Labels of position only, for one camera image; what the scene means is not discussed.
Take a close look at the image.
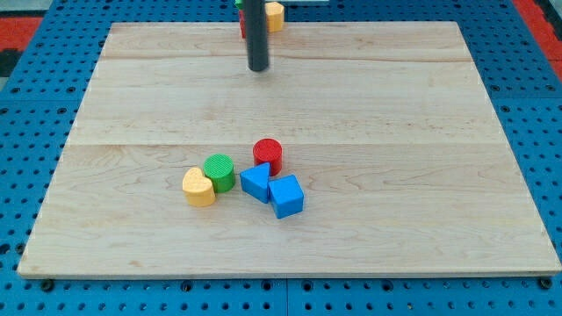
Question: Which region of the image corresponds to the green block at top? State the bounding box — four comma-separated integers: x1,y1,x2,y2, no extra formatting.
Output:
234,0,244,11

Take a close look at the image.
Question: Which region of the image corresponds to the green cylinder block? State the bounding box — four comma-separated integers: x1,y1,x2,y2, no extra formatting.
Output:
204,154,235,193

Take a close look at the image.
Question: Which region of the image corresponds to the wooden board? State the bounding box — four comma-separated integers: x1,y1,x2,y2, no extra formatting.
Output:
18,22,561,280

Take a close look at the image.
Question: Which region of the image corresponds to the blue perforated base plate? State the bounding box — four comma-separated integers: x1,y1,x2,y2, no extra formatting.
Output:
1,0,561,315

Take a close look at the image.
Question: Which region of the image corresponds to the yellow hexagon block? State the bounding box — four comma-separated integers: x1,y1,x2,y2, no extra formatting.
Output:
265,2,285,32

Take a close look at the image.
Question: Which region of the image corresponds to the red cylinder block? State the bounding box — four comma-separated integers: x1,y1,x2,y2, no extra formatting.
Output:
252,138,283,176

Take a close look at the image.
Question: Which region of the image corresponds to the blue cube block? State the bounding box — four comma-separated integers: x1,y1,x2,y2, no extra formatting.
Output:
269,175,305,219

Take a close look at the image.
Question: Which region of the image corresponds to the blue triangle block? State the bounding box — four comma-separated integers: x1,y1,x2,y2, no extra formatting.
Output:
240,162,270,204

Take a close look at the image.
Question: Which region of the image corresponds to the yellow heart block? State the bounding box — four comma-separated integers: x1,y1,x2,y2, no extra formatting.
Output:
182,167,216,207

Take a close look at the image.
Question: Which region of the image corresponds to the red star block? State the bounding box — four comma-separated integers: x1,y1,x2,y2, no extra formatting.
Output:
238,10,246,39

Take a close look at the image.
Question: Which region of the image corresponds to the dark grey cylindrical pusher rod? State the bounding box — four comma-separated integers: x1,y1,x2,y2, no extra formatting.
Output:
243,0,270,72

